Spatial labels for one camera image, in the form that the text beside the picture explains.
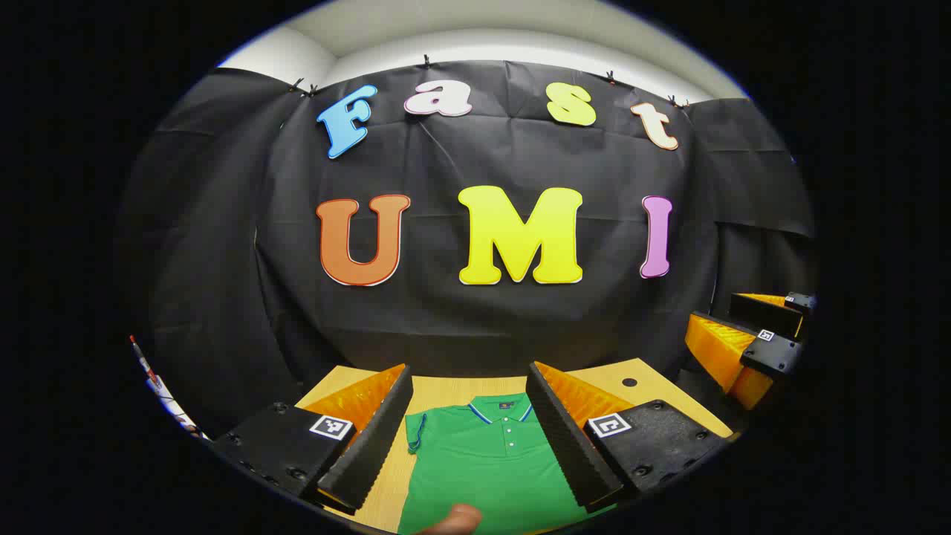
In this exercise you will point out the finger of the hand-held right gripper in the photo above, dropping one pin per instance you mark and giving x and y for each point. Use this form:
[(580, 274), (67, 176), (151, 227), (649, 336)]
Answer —
[(765, 313), (717, 349)]

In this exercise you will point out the green T-shirt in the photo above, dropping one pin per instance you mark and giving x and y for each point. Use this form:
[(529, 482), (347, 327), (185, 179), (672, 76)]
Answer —
[(483, 468)]

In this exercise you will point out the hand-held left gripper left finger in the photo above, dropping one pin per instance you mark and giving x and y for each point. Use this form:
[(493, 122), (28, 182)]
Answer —
[(379, 438)]

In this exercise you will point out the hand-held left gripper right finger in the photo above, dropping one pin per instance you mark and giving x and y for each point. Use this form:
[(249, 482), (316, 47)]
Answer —
[(565, 438)]

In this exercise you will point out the white office desk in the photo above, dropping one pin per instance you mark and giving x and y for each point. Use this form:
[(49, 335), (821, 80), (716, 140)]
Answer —
[(167, 397)]

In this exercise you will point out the black backdrop cloth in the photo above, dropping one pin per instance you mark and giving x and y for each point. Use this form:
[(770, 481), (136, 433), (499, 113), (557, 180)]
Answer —
[(446, 327)]

